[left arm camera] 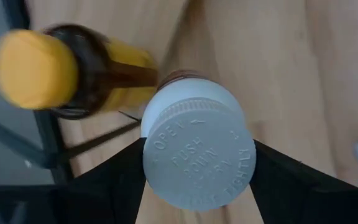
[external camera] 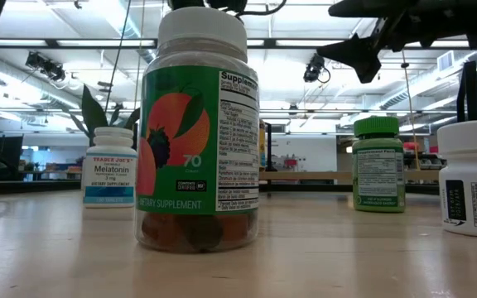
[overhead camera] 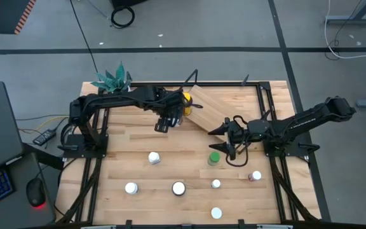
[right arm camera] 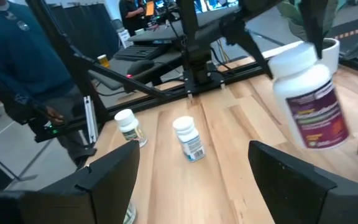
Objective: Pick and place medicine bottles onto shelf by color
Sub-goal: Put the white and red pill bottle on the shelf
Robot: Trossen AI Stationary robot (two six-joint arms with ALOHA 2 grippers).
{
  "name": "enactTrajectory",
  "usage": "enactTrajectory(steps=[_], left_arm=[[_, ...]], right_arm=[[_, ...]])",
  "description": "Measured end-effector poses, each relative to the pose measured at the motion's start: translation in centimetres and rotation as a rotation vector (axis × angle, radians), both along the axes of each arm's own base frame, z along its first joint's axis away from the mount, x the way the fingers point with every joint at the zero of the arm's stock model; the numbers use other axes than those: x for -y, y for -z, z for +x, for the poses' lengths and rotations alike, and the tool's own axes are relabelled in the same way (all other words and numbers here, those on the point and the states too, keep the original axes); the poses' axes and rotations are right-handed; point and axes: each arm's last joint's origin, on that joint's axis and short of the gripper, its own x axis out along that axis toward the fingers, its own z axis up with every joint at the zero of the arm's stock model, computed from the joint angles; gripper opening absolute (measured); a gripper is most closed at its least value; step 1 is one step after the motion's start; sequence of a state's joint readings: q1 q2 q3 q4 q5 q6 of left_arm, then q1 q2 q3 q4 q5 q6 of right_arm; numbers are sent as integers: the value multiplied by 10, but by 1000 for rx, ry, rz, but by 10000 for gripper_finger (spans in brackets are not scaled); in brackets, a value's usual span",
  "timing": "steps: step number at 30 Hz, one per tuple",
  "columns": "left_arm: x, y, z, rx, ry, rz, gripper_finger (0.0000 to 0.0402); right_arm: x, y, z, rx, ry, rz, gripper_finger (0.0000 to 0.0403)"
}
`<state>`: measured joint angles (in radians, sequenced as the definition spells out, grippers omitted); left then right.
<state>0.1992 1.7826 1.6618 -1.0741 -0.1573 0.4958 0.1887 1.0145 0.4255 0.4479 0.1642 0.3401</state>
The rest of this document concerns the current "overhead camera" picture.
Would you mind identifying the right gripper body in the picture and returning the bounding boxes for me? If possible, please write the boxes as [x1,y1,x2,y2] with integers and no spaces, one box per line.
[224,116,251,161]

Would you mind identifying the black mat orange stripes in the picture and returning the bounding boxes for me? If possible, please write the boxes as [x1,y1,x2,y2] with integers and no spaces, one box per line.
[0,0,37,36]

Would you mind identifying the amber bottle yellow cap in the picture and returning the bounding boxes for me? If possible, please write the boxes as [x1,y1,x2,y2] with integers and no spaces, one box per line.
[182,92,193,117]

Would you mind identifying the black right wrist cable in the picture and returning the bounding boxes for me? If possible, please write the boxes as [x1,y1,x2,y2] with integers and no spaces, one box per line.
[224,139,251,168]

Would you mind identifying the white bottle fine-print label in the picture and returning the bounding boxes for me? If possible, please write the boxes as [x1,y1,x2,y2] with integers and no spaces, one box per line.
[125,182,139,195]

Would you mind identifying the wooden shelf black metal legs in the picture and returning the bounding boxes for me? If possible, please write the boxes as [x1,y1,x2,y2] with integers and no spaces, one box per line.
[179,69,263,155]

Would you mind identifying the pink bottle white cap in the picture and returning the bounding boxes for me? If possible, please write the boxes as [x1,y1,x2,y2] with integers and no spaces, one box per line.
[248,170,262,182]

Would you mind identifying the green plant in white pot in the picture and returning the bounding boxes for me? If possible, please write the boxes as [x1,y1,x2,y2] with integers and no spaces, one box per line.
[90,61,133,94]

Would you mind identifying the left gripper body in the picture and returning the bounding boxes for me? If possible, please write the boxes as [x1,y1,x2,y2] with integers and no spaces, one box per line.
[156,88,184,123]

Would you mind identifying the black computer mouse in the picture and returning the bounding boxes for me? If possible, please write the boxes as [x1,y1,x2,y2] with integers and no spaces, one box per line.
[25,177,47,208]

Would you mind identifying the thin black floor cable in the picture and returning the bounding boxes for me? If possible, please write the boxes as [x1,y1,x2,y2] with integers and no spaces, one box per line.
[324,0,366,61]

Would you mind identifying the white floor cable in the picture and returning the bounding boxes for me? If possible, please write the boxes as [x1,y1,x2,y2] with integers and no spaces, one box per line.
[324,0,366,60]

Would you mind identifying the coiled black cable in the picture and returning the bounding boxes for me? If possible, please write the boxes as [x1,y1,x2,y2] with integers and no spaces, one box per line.
[110,5,136,29]

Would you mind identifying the white melatonin bottle blue band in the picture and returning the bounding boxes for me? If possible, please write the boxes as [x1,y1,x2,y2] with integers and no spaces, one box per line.
[147,151,161,165]

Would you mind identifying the white capped medicine bottle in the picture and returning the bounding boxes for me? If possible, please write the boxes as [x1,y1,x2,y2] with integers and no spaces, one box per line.
[210,207,223,220]

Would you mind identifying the green medicine bottle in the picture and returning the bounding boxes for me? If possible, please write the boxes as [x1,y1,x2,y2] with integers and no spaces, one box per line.
[207,151,221,167]

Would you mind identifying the long black cable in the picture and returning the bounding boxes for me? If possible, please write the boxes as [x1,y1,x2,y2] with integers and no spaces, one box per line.
[69,0,98,73]

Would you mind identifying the yellow cable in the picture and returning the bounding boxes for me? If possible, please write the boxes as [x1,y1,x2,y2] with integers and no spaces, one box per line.
[36,116,70,132]

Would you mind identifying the black aluminium table frame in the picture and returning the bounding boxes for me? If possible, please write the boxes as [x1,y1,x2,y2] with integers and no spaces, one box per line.
[55,79,322,229]

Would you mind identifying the black power adapter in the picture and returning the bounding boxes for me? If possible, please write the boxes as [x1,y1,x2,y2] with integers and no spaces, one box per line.
[32,128,57,146]

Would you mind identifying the black box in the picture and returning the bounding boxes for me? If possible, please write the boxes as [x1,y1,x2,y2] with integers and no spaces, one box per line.
[111,0,149,9]

